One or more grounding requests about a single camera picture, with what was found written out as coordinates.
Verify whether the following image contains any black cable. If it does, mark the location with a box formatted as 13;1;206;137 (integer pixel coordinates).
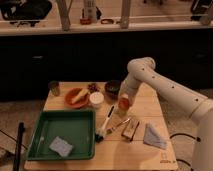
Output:
169;132;201;171

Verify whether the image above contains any black pole stand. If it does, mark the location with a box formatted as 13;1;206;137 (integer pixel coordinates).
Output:
13;122;25;171

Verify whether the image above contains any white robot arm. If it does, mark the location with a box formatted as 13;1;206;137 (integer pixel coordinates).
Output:
119;57;213;171

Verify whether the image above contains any small metal cup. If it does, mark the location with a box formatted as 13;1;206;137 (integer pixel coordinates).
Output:
48;81;60;96

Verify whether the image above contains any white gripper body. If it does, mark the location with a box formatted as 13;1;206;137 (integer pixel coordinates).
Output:
119;79;140;105

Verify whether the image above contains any metal fork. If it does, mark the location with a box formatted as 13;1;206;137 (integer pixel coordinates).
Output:
106;118;130;134

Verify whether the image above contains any grey folded cloth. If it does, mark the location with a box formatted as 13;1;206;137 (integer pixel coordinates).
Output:
143;123;167;150

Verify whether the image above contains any dark grape bunch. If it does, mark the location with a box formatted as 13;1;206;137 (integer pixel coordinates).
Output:
87;83;100;93

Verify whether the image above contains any wooden block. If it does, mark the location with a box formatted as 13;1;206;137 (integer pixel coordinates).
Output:
121;118;140;141

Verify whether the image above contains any green plastic tray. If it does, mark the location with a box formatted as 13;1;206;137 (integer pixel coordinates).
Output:
27;110;96;161

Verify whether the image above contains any black bag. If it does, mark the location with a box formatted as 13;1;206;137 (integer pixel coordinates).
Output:
0;0;52;20

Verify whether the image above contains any dark brown bowl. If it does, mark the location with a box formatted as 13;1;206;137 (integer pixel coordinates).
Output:
104;80;121;99

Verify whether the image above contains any orange plate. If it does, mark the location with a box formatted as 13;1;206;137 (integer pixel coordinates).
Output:
64;88;89;109

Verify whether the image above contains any clear plastic cup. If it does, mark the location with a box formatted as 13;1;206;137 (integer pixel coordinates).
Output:
118;94;130;116

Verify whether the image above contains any white handled dish brush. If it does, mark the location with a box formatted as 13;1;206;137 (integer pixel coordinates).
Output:
95;107;114;142

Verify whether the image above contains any yellow corn cob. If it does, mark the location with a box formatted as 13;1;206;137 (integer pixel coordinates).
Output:
71;89;88;104

